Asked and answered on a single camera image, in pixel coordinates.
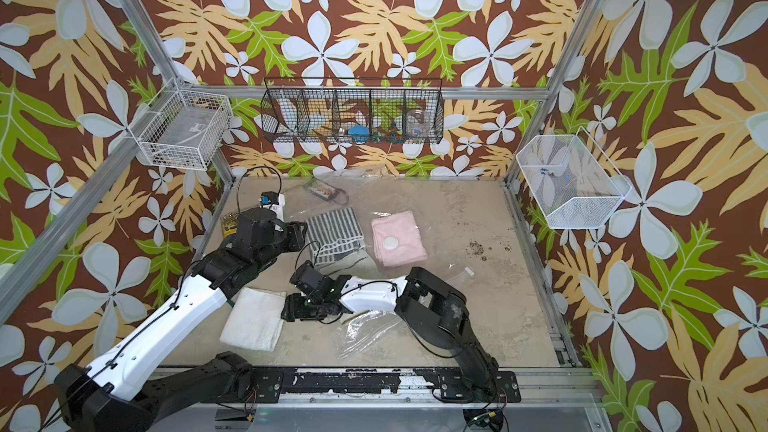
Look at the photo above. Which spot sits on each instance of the pink towel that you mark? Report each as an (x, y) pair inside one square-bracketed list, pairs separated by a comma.
[(403, 226)]

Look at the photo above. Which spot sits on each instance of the white vacuum bag valve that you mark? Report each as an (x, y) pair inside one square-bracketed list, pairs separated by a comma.
[(390, 243)]

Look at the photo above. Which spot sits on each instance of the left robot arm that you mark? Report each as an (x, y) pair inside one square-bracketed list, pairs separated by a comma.
[(116, 392)]

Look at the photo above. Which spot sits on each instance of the pale green towel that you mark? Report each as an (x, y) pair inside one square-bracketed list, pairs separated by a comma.
[(357, 263)]

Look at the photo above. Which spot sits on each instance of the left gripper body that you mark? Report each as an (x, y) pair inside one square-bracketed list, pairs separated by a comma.
[(288, 240)]

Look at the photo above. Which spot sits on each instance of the white mesh basket right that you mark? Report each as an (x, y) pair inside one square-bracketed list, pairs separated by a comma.
[(573, 181)]

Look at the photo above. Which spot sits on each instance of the black battery holder with wires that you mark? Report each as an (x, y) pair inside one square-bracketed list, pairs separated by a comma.
[(326, 192)]

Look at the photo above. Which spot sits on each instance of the yellow screwdriver bit case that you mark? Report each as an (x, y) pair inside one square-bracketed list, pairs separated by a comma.
[(228, 223)]

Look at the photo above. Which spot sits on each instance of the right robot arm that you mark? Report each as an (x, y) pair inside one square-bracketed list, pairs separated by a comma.
[(434, 311)]

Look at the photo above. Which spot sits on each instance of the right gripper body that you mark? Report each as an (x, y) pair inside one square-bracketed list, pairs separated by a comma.
[(304, 307)]

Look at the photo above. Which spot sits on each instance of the white wire basket left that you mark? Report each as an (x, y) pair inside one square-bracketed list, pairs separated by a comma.
[(182, 127)]

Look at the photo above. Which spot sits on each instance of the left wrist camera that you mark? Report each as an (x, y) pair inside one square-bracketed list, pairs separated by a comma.
[(272, 200)]

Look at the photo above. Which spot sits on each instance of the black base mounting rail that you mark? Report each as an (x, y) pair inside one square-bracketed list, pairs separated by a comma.
[(271, 385)]

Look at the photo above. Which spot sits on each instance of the clear plastic vacuum bag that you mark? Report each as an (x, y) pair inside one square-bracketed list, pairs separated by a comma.
[(375, 197)]

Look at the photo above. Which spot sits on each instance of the green white striped towel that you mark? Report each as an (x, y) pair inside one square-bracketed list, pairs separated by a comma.
[(333, 235)]

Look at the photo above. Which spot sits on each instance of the black wire basket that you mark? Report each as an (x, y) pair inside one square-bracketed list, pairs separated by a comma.
[(354, 111)]

